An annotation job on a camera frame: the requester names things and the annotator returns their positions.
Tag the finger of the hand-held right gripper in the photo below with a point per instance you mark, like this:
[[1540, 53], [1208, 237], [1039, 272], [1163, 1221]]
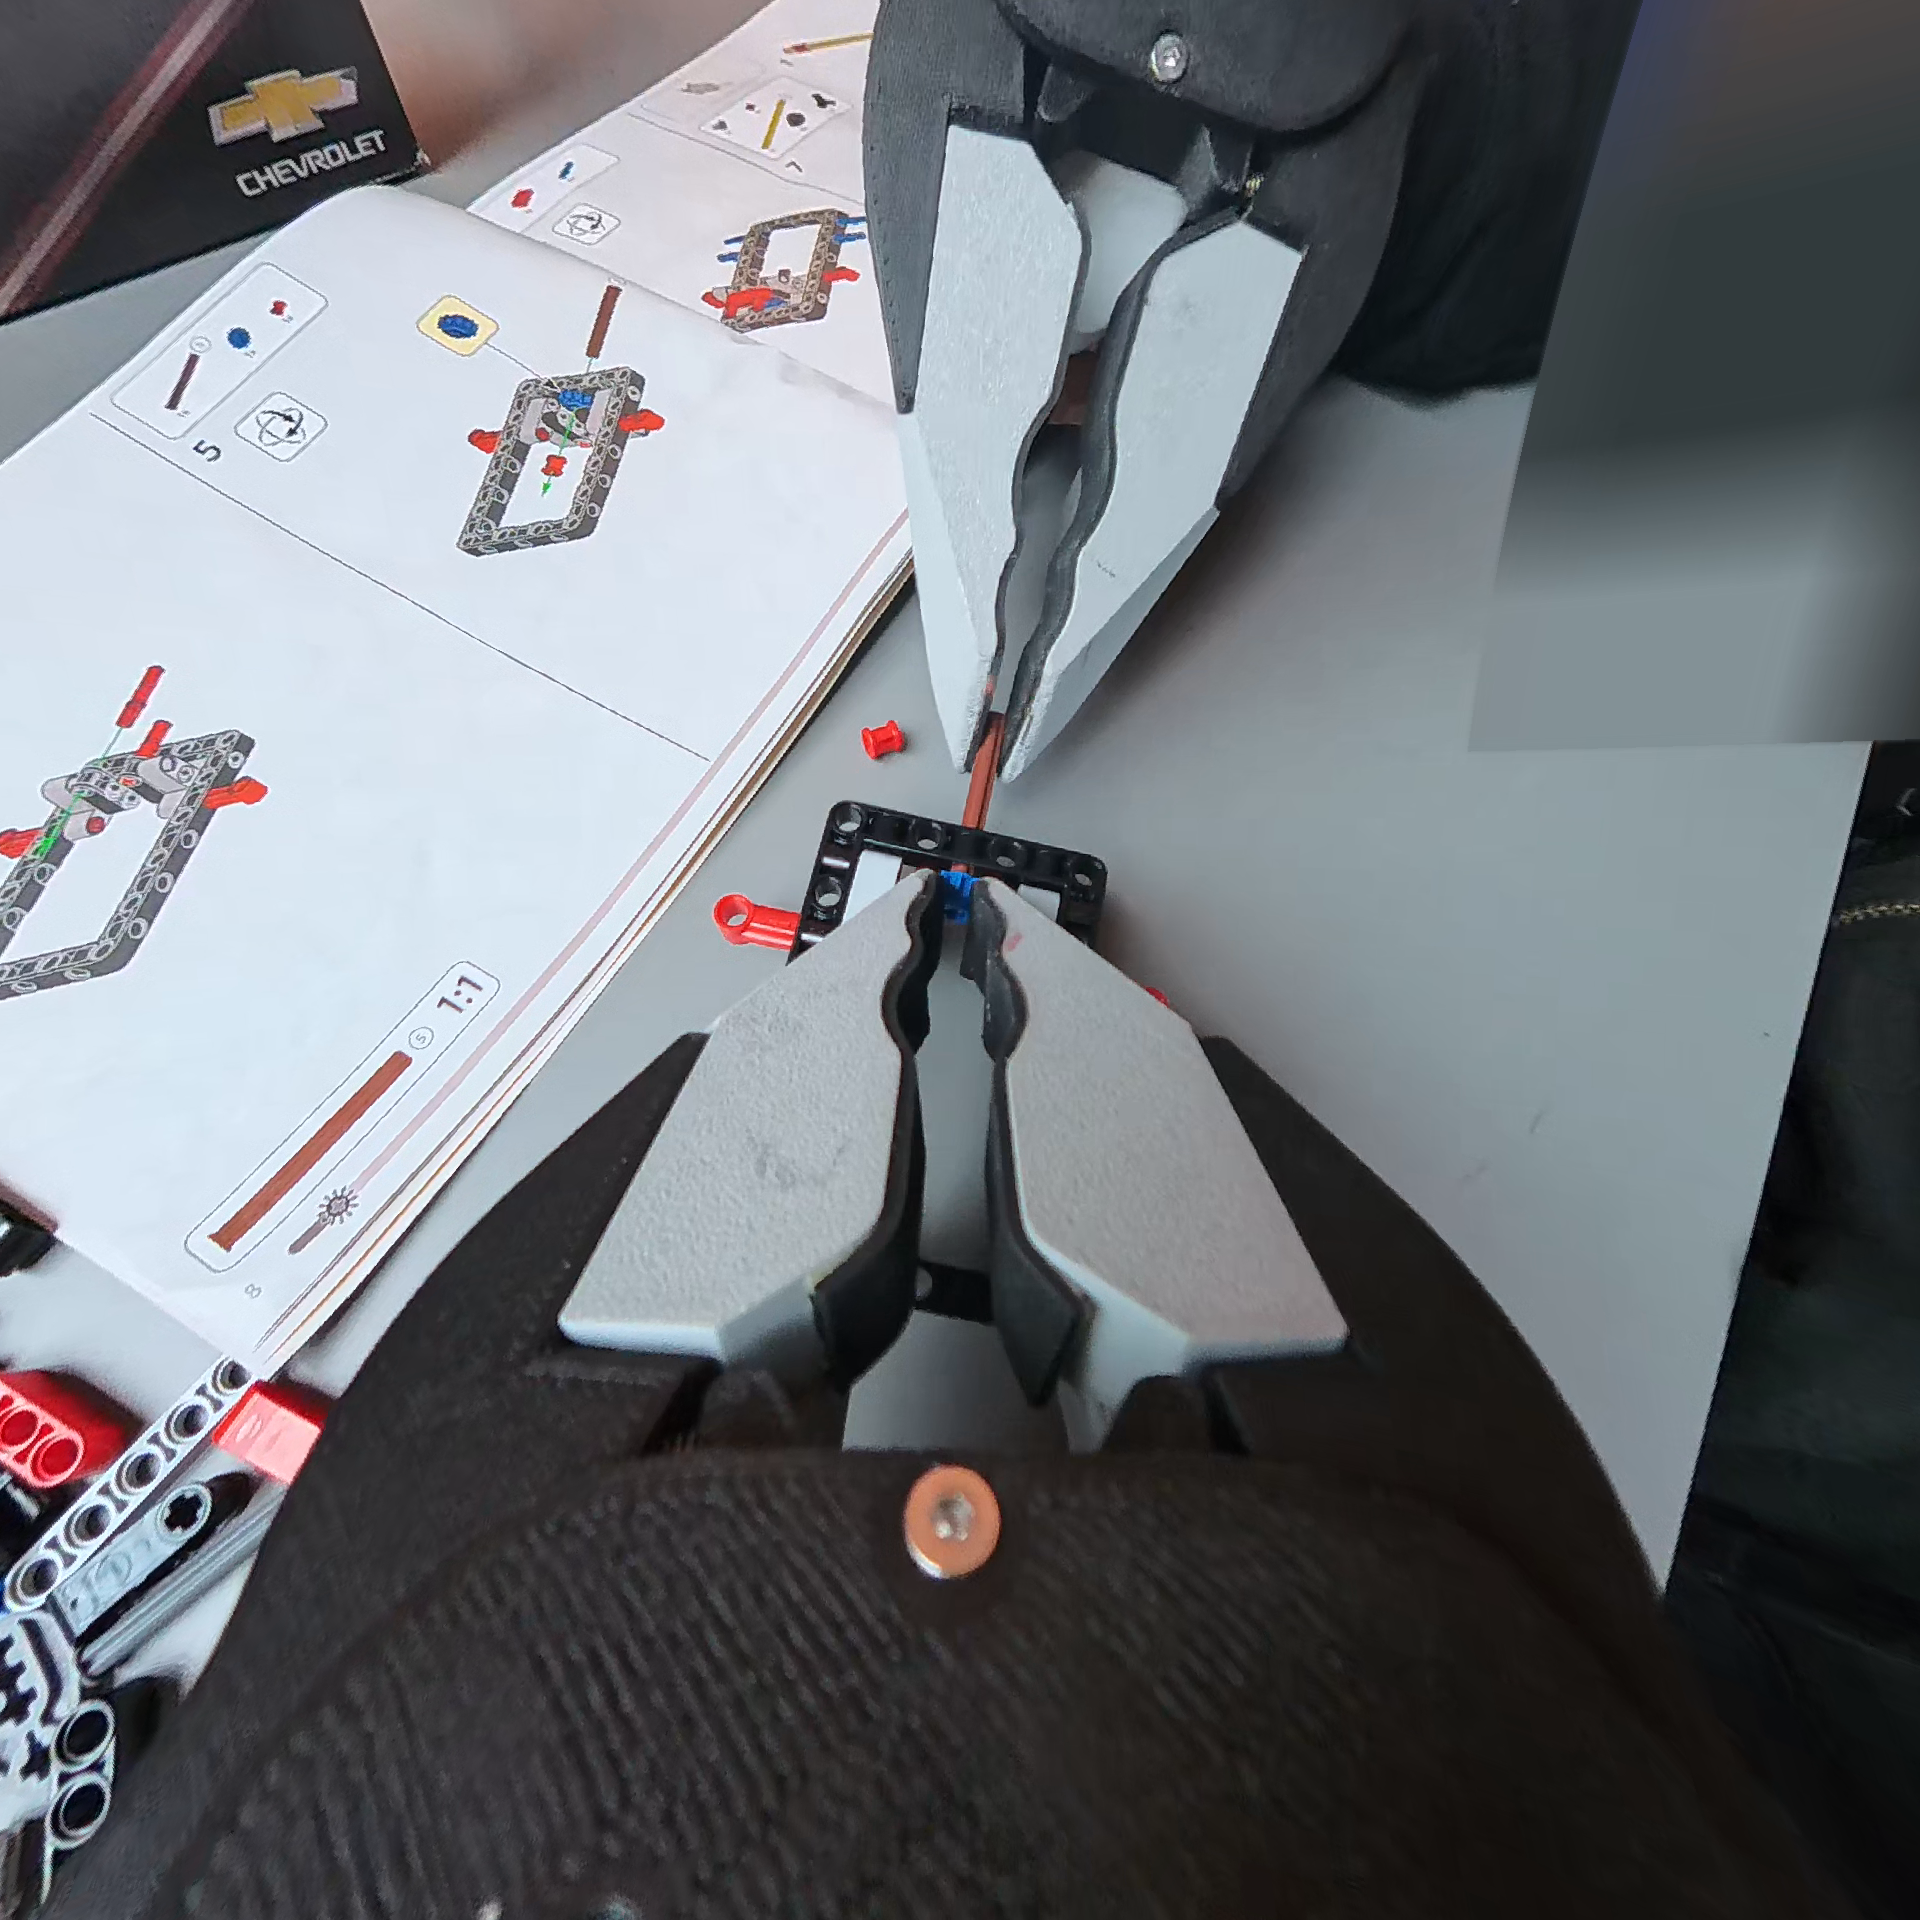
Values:
[[983, 329], [1187, 420]]

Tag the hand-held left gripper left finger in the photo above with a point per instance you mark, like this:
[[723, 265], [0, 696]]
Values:
[[749, 1140]]

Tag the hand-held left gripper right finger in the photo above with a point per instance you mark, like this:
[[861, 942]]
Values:
[[1140, 1171]]

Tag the black lego frame assembly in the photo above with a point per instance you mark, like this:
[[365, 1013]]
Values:
[[818, 898]]

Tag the blue lego gear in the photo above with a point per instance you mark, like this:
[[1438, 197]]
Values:
[[956, 898]]

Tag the brown lego axle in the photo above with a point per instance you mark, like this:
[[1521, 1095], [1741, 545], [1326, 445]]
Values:
[[979, 794]]

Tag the small red lego bush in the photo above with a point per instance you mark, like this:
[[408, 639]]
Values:
[[887, 738]]

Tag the lego instruction booklet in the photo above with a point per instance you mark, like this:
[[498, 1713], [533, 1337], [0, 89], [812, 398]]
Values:
[[378, 672]]

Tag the pile of lego pieces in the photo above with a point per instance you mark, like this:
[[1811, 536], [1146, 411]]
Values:
[[44, 1424]]

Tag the black lego set box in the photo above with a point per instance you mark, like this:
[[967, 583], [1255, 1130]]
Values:
[[152, 89]]

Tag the person's dark clothing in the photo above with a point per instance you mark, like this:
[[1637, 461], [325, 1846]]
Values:
[[1829, 1200]]

